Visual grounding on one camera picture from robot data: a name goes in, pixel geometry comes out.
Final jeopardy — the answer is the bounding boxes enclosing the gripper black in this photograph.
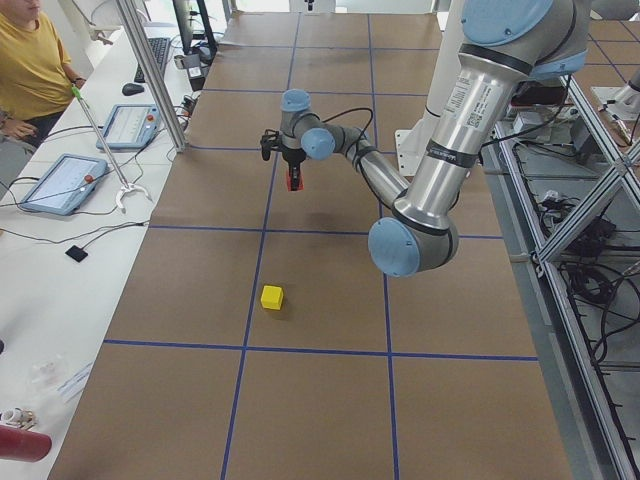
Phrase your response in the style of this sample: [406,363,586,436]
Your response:
[282,147,306,191]

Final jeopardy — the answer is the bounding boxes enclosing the red block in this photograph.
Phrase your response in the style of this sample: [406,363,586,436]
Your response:
[286,174,304,192]

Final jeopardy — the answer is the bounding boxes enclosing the yellow block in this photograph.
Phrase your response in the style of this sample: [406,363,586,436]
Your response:
[260,284,284,311]

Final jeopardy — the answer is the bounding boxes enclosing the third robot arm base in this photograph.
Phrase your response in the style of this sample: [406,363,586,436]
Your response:
[591,70,639,121]

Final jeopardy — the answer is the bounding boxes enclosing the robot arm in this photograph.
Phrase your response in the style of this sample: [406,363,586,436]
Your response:
[261,1,591,277]

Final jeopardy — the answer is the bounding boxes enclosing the reacher grabber stick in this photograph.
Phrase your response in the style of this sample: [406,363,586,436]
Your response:
[71,85,152,213]

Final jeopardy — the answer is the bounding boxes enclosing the far teach pendant tablet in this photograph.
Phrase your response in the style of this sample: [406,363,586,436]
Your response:
[102,104,161,151]

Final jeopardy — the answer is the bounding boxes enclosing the teach pendant tablet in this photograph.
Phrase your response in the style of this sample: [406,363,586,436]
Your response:
[102,104,161,151]
[19,154,108,216]

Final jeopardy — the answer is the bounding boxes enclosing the black keyboard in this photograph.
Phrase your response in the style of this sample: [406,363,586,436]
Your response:
[134,37,171,83]

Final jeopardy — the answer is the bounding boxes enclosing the black computer mouse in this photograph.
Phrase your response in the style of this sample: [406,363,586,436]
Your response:
[121,83,145,96]

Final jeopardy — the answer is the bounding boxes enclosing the near teach pendant tablet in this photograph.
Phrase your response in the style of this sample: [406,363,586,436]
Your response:
[19,154,108,216]

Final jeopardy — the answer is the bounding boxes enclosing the small black square pad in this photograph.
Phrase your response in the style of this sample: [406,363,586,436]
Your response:
[65,245,88,263]

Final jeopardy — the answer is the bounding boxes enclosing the person in yellow shirt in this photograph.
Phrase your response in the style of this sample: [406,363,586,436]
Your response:
[1,1,86,148]

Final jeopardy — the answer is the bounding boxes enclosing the red cylinder bottle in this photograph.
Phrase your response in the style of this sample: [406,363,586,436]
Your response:
[0,426,52,462]

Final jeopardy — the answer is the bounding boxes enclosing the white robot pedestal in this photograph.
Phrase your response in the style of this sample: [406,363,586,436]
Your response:
[395,0,464,177]

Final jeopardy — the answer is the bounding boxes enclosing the aluminium frame post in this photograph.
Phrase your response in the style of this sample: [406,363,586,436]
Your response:
[116,0,186,153]

